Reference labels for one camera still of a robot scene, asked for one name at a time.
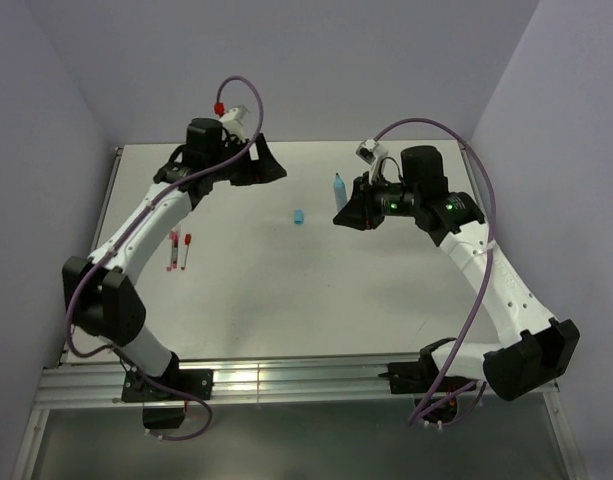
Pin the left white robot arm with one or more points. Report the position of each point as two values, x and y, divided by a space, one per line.
99 289

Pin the light blue highlighter cap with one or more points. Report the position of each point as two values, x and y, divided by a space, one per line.
298 217

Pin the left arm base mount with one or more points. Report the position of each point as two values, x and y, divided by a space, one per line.
165 403

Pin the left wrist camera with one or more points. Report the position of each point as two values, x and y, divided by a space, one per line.
232 119

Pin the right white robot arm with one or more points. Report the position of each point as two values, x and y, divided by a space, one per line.
533 346

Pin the dark red pen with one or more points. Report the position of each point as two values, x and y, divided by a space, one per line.
175 244

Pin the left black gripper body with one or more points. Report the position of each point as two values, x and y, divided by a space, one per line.
239 172

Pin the aluminium frame rail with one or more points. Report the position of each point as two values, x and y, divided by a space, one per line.
251 381

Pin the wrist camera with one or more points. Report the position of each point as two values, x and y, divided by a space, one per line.
232 119
371 150

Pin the white pen red tip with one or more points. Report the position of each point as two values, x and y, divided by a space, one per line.
184 257

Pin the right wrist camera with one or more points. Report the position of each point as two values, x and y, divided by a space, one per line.
371 150

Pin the white pen pink tip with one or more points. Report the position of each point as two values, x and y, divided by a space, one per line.
168 268

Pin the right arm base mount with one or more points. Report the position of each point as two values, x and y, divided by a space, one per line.
416 378

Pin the light blue highlighter pen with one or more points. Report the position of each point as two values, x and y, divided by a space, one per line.
340 193

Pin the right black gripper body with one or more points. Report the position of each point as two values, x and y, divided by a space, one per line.
393 200

